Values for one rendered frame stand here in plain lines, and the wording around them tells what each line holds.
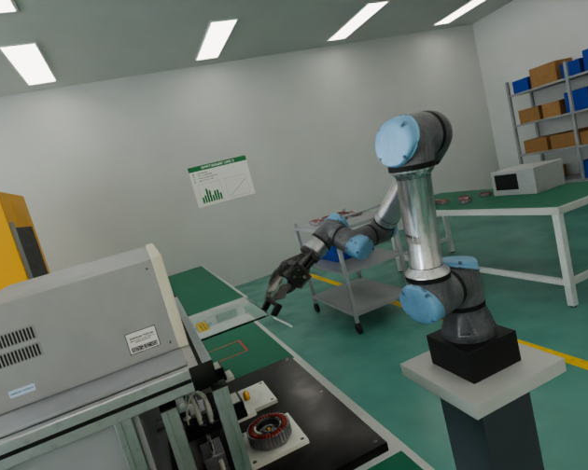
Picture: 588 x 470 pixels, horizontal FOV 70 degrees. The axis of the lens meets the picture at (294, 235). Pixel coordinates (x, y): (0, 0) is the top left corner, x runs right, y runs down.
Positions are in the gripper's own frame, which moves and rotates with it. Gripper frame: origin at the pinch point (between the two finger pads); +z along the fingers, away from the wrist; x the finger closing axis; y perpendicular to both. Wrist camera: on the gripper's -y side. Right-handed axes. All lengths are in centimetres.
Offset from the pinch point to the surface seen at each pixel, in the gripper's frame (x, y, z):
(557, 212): 144, -77, -182
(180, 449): -10, 46, 35
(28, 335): -44, 35, 38
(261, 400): 17.6, 7.0, 24.0
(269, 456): 14.5, 33.4, 29.3
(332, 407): 26.3, 24.8, 11.4
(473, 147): 297, -507, -510
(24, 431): -34, 47, 46
